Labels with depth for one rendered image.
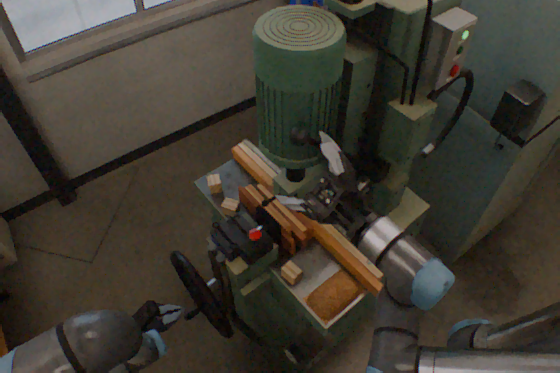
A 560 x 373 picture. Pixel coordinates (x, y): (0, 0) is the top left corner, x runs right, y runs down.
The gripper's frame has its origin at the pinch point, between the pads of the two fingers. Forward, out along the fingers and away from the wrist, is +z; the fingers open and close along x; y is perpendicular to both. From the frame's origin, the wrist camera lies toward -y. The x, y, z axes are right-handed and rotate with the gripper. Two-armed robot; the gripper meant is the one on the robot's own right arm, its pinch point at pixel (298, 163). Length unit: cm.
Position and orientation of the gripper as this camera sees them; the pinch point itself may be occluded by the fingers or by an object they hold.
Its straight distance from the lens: 80.7
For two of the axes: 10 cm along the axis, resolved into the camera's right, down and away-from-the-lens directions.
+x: -5.5, 8.1, 2.3
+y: -5.4, -1.3, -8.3
